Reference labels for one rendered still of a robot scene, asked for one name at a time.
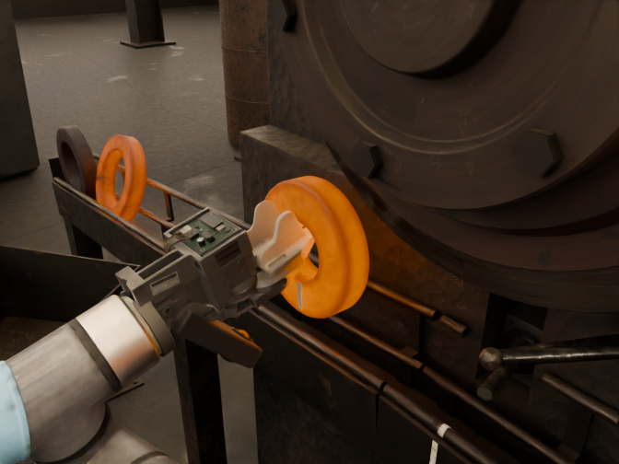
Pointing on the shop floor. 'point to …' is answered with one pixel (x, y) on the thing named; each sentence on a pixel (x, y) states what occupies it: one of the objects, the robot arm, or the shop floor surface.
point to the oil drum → (244, 65)
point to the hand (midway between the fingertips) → (309, 232)
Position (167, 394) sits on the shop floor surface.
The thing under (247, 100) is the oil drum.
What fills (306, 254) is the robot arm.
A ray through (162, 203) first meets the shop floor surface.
